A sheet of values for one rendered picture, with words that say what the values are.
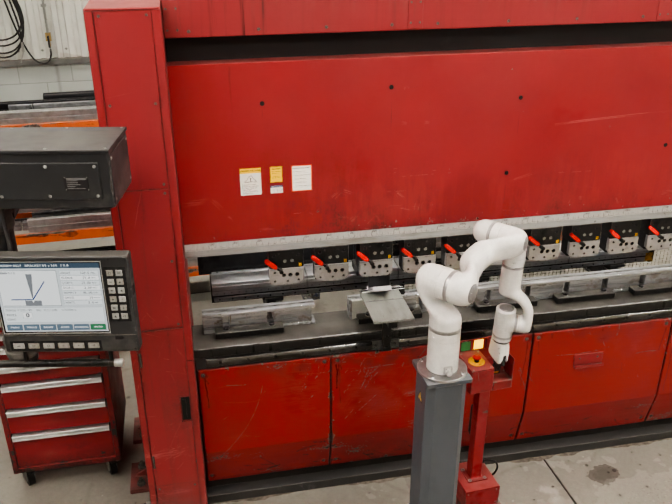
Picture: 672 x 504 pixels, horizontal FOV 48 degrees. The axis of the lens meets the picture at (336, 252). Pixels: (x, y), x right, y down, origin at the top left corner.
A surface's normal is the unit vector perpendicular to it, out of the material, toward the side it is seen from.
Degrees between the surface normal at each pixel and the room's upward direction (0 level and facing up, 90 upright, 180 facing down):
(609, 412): 104
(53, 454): 90
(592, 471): 0
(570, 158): 90
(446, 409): 90
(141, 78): 90
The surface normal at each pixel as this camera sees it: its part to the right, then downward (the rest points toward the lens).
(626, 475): 0.00, -0.90
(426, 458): -0.52, 0.37
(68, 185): 0.02, 0.44
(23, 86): 0.24, 0.42
